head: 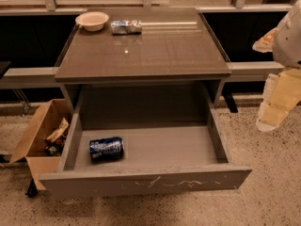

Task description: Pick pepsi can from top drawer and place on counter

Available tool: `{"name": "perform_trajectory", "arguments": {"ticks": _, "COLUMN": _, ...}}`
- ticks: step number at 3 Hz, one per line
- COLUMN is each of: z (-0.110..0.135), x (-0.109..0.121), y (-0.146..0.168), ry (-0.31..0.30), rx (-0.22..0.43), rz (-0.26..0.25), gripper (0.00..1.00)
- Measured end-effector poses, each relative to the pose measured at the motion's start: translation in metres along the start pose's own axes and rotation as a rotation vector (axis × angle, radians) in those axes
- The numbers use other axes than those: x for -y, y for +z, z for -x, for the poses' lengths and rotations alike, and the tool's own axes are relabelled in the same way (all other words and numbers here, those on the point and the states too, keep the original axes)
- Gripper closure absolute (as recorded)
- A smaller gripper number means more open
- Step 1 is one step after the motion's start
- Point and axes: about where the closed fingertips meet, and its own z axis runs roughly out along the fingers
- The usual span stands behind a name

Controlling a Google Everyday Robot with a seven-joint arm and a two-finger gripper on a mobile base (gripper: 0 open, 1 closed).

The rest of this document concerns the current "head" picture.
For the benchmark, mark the blue pepsi can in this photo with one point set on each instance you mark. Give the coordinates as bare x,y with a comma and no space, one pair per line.
106,148

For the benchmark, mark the grey cabinet with counter top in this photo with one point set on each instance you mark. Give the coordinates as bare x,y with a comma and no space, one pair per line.
175,45

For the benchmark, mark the silver blue snack bag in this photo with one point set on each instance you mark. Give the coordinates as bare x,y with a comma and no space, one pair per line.
126,27

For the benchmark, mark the dark snack packet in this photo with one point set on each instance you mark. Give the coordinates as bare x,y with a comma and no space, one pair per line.
55,148

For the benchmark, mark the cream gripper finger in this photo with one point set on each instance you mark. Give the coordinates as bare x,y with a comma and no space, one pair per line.
265,43
281,94

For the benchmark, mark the yellow white snack packet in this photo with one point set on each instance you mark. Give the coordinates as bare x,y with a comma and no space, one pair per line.
63,126

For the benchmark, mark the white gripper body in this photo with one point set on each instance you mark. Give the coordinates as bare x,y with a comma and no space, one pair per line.
289,42

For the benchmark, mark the brown cardboard box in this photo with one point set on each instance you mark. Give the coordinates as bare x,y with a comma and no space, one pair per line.
32,145

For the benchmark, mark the white paper bowl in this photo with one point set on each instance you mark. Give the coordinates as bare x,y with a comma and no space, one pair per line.
92,21

